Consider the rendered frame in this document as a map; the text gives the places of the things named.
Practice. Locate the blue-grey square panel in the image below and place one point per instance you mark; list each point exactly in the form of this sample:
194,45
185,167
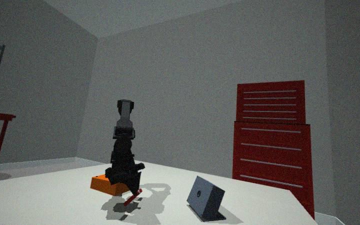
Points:
205,198

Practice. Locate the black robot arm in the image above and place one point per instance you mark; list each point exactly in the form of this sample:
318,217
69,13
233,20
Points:
124,132

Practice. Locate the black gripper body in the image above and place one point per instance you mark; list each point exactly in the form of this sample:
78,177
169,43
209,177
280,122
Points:
128,167

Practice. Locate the red peg with white band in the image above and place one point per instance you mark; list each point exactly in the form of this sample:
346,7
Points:
132,197

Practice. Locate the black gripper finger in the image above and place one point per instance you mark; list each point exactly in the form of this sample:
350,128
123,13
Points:
138,179
131,183

